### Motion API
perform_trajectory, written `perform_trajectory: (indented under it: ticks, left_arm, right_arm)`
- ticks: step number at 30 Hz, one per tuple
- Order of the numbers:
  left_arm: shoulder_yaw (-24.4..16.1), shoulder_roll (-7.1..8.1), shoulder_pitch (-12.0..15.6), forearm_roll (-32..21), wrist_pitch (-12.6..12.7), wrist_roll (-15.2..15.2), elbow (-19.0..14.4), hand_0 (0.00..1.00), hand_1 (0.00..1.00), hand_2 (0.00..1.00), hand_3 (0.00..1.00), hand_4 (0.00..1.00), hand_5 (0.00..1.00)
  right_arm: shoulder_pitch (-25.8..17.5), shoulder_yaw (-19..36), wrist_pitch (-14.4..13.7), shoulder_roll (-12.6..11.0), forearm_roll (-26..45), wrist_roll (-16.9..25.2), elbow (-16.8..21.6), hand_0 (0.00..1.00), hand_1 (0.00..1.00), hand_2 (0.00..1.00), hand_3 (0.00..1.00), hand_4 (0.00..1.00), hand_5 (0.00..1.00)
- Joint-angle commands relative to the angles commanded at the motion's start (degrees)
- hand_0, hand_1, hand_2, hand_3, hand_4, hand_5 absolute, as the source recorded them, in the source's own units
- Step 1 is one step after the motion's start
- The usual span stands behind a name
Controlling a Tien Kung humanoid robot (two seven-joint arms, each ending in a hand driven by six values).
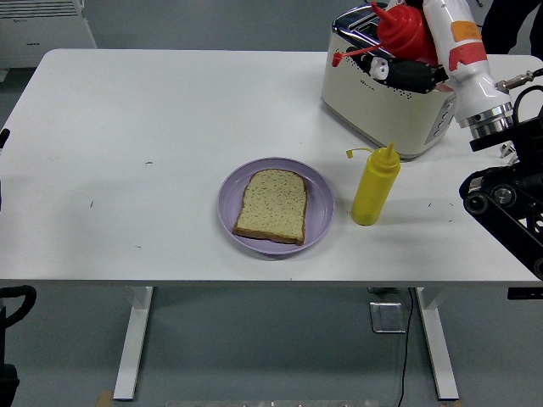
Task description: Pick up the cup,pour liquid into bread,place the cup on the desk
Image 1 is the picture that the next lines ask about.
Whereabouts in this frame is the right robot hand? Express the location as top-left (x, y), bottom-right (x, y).
top-left (358, 0), bottom-right (512, 126)

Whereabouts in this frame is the red squeeze bottle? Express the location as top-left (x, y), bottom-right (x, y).
top-left (331, 1), bottom-right (439, 69)

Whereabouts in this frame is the slice of bread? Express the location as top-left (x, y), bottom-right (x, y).
top-left (232, 168), bottom-right (308, 246)

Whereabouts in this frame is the person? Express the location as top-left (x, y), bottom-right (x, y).
top-left (481, 0), bottom-right (543, 56)

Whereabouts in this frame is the cream and chrome toaster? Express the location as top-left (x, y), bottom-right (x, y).
top-left (320, 3), bottom-right (460, 161)

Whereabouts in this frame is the white ribbed appliance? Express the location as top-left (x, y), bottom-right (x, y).
top-left (0, 0), bottom-right (98, 71)

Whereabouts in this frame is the yellow squeeze bottle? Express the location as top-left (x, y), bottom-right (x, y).
top-left (345, 141), bottom-right (402, 226)

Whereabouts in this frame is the purple round plate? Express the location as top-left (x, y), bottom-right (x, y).
top-left (217, 157), bottom-right (335, 256)

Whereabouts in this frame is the black table control panel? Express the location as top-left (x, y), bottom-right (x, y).
top-left (507, 287), bottom-right (543, 300)

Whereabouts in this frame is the white table leg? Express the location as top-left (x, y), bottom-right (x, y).
top-left (113, 286), bottom-right (154, 402)
top-left (414, 287), bottom-right (461, 402)

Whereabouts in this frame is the metal floor socket plate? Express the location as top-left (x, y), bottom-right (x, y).
top-left (368, 300), bottom-right (407, 335)

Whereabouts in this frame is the thin black floor cable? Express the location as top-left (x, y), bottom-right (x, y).
top-left (396, 287), bottom-right (415, 407)

